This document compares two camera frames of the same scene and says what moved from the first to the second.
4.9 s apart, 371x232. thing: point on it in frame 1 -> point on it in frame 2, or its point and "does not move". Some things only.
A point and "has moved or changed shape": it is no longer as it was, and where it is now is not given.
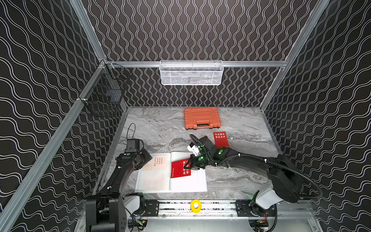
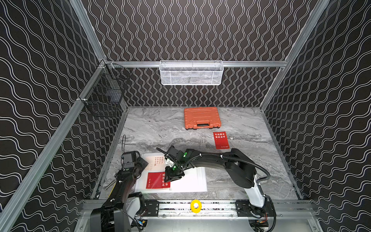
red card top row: (221, 139) does not move
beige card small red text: (157, 163) does not move
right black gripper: (192, 166) -> (168, 177)
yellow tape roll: (196, 210) does not move
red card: (178, 169) has moved or changed shape
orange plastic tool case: (201, 118) does not move
